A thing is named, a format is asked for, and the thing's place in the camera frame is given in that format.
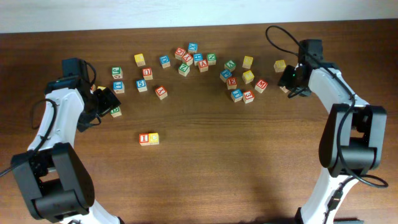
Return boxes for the red A block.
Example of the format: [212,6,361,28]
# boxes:
[198,60,209,72]

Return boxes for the blue 5 block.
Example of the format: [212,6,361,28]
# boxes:
[136,79,147,92]

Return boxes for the red X block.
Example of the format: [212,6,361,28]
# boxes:
[182,53,193,66]

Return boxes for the blue L block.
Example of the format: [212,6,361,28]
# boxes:
[113,81,125,94]

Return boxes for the red 3 block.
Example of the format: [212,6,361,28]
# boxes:
[243,90,255,103]

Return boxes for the yellow S block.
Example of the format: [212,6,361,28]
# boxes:
[274,60,286,73]

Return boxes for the yellow block centre right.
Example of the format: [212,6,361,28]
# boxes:
[242,70,254,84]

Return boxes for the left camera cable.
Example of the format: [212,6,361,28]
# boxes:
[0,98,58,178]

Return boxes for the red I block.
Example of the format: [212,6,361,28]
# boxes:
[139,133,150,146]

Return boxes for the red M block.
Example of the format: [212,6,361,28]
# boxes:
[254,79,268,93]

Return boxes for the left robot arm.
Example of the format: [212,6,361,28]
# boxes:
[11,77,122,223]

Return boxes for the green N block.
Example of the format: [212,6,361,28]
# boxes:
[206,53,216,65]

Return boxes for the red K block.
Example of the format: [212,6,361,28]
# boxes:
[155,86,168,100]

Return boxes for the green R block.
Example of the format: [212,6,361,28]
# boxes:
[280,86,289,93]

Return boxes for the blue P block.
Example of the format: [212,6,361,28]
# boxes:
[220,69,232,83]

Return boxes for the green Z block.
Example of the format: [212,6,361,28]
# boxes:
[178,63,190,77]

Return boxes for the green V block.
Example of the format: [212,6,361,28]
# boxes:
[224,60,236,72]

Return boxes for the red E block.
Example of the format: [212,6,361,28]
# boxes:
[226,77,238,90]

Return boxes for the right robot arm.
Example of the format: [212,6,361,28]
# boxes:
[279,64,388,223]

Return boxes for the blue 1 block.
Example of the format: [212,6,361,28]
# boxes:
[231,89,243,103]

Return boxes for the blue D block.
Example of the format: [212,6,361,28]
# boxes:
[159,55,170,68]

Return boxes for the red U block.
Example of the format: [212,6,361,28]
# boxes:
[142,67,153,80]

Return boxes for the yellow block upper left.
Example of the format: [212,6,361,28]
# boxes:
[134,54,146,67]

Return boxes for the yellow block upper right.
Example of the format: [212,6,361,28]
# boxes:
[242,55,254,70]

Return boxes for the red G block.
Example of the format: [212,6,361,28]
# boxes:
[175,47,186,60]

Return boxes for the blue H block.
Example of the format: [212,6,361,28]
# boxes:
[193,53,203,66]

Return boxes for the green J block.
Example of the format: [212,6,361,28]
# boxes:
[111,67,123,80]

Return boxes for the yellow C block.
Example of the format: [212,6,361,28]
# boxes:
[149,133,160,145]

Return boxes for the green 8 block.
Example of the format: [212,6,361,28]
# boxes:
[110,106,122,118]

